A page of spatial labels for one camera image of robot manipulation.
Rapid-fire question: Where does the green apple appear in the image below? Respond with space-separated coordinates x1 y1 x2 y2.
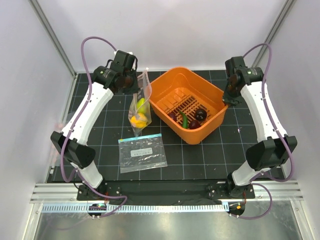
136 97 150 115

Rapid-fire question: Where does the pink zip top bag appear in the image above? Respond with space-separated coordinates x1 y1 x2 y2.
128 67 152 137

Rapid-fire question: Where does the yellow bell pepper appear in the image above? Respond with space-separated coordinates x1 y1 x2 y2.
130 113 148 129

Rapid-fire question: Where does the orange plastic basket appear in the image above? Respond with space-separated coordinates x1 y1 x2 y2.
149 67 228 145

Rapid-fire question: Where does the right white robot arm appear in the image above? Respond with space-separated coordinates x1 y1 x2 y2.
222 56 298 198

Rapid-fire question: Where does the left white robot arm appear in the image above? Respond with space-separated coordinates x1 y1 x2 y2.
50 50 139 200

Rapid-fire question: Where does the blue zip top bag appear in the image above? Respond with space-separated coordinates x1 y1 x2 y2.
118 133 168 174

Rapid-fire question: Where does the dark purple plum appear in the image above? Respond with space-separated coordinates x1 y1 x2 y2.
194 108 207 122

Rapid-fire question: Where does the green chili pepper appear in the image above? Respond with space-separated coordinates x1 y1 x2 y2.
179 111 188 129

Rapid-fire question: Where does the black grid mat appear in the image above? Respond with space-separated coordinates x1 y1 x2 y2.
46 69 286 181

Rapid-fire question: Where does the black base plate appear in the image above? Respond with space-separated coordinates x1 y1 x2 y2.
76 177 256 204

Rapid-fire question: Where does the white slotted cable duct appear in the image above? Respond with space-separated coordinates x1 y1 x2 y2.
41 202 229 214

